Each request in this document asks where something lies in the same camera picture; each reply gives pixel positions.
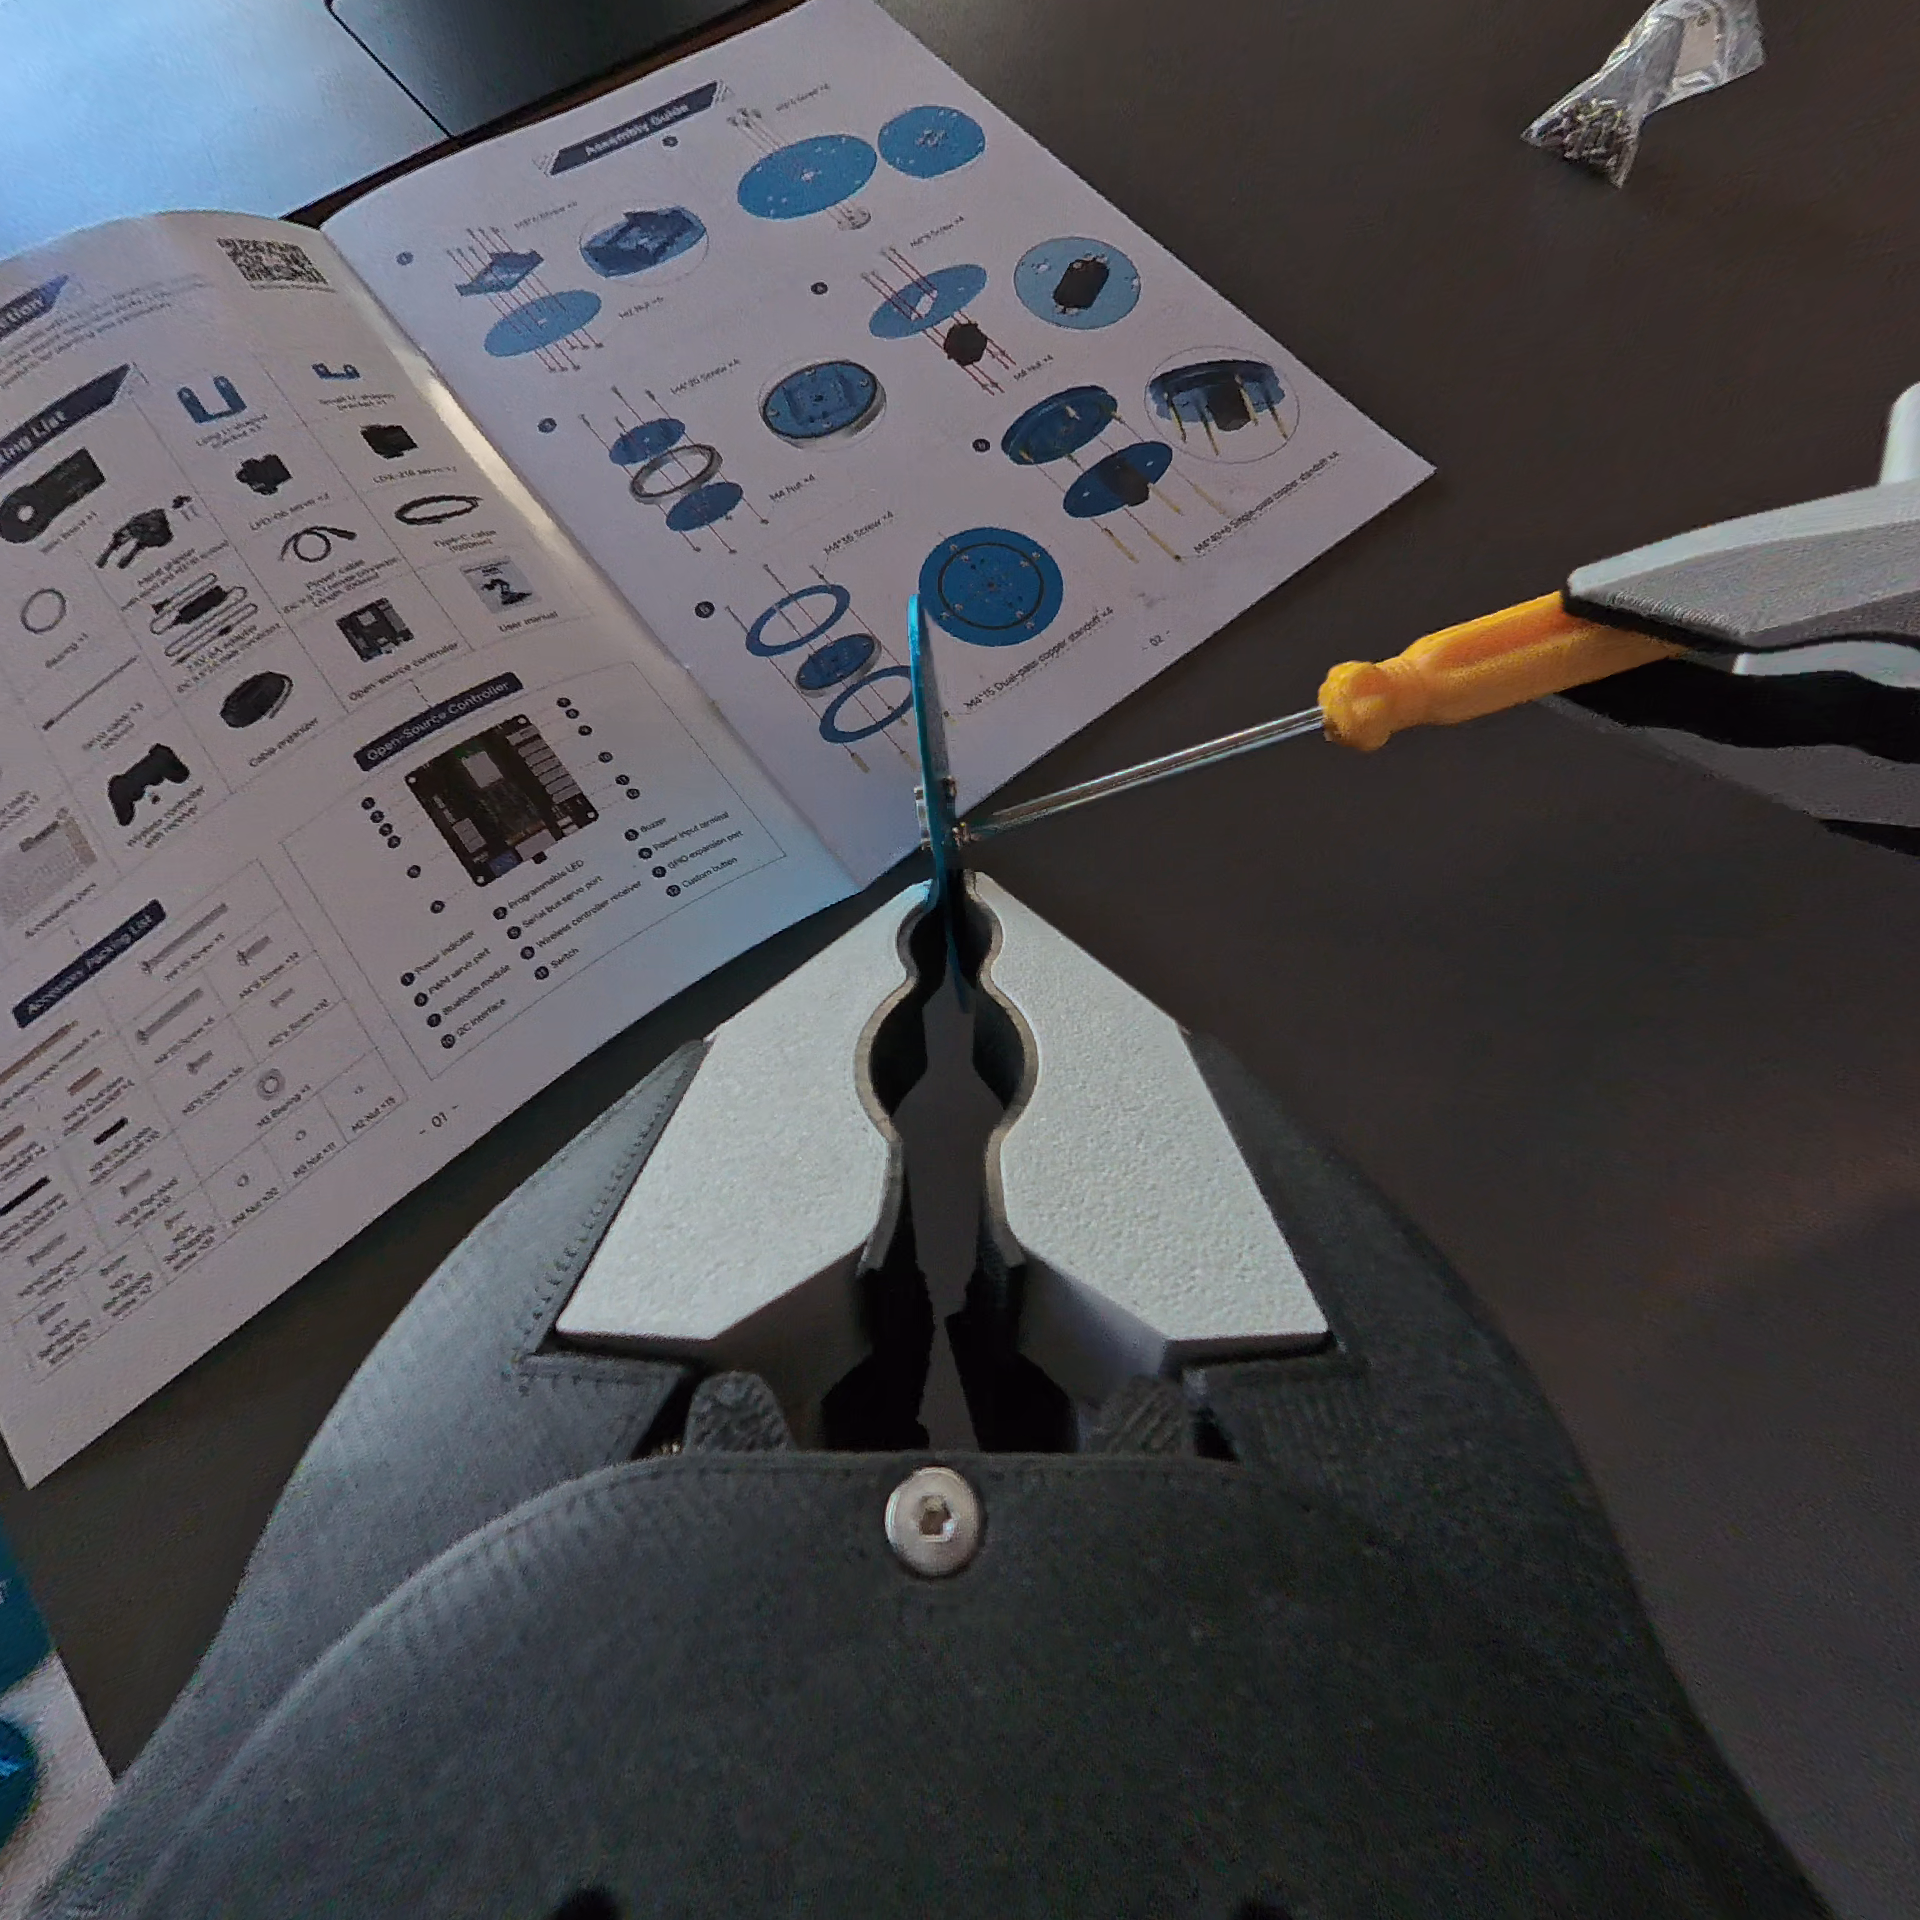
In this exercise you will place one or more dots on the open assembly manual booklet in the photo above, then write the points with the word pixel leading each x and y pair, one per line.
pixel 631 495

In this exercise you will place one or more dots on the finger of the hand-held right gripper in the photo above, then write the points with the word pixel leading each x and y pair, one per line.
pixel 1845 790
pixel 1799 540

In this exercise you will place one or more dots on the plastic bag with blue parts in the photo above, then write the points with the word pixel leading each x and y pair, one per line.
pixel 31 1635

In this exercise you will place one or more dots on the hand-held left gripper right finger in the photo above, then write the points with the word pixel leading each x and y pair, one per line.
pixel 1168 1201

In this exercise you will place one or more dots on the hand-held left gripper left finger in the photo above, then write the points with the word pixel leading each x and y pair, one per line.
pixel 720 1201

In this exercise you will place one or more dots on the adjoining grey desk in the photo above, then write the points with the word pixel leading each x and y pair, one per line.
pixel 149 91

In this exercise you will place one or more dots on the blue round metal plate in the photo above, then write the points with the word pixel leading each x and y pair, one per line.
pixel 933 707

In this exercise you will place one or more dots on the clear bag of screws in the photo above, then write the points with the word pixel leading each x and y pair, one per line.
pixel 1605 120

